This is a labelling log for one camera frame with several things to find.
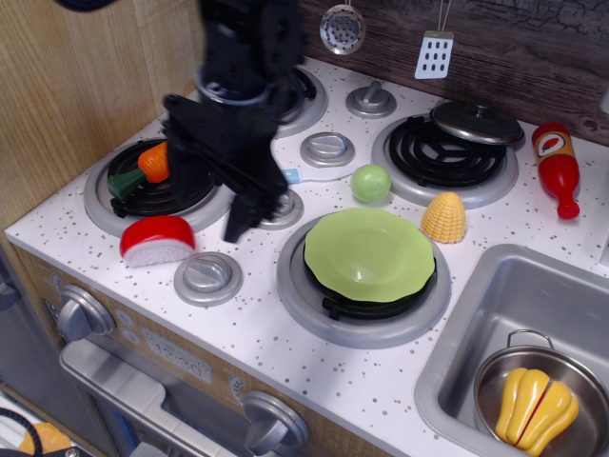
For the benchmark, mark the silver oven dial right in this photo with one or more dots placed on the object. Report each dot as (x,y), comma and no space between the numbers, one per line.
(272,423)

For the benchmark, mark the orange toy carrot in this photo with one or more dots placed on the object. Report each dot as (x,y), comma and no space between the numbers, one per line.
(152,167)

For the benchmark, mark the black back-left burner coil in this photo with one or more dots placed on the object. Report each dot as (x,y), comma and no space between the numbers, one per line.
(301,90)

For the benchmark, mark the steel pot lid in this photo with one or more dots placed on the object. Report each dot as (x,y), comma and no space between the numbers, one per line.
(476,122)

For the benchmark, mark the silver stovetop knob front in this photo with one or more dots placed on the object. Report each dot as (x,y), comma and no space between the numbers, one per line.
(208,279)

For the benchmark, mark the yellow toy corn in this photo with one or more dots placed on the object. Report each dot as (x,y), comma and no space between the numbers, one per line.
(444,220)

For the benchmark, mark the silver oven door handle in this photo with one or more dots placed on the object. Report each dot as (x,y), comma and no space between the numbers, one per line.
(135,394)

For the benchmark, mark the black front-left burner coil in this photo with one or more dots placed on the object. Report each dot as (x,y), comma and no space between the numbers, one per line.
(148,199)

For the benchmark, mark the silver stovetop knob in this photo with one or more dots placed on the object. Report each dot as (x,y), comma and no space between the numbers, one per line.
(371,102)
(327,150)
(289,211)
(208,279)

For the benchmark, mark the hanging steel strainer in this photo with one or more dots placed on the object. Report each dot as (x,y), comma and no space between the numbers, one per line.
(342,29)

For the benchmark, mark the yellow toy squash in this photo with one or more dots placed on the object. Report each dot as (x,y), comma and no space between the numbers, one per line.
(535,410)

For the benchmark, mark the silver oven dial left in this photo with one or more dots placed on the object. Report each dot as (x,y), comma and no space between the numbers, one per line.
(82,315)

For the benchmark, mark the silver toy sink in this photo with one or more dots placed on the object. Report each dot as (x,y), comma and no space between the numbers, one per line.
(510,288)

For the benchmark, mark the silver stovetop knob upper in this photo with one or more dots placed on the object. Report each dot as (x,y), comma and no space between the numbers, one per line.
(327,150)

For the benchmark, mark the green plastic plate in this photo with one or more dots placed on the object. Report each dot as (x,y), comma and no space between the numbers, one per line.
(364,224)

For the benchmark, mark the black front-right burner coil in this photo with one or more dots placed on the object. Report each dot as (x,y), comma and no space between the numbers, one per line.
(376,307)

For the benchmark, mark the green toy apple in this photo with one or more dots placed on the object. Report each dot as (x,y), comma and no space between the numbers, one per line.
(370,183)

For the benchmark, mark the blue handled toy knife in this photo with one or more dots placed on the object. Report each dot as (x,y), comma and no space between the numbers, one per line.
(298,176)

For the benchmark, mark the hanging white spatula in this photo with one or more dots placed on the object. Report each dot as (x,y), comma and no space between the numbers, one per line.
(436,48)

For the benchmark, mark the red ketchup bottle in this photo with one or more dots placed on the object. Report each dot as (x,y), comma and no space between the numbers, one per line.
(558,167)

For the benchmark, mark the small steel pot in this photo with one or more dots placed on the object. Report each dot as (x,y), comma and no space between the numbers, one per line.
(531,349)

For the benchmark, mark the silver stovetop knob back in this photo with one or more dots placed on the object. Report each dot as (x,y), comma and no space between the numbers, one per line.
(371,102)

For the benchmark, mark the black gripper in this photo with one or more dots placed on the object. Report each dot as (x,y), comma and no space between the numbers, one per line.
(213,141)

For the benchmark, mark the black back-right burner coil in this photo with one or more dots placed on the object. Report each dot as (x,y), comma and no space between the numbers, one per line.
(432,157)

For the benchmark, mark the silver stovetop knob middle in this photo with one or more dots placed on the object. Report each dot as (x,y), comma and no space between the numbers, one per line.
(289,211)

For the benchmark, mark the orange toy on floor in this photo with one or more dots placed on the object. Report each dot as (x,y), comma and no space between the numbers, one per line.
(51,438)

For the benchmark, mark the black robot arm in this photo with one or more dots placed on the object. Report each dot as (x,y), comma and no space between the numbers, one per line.
(252,48)

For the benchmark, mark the silver oven dial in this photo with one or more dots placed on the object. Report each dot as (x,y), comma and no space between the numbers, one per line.
(272,423)
(82,315)

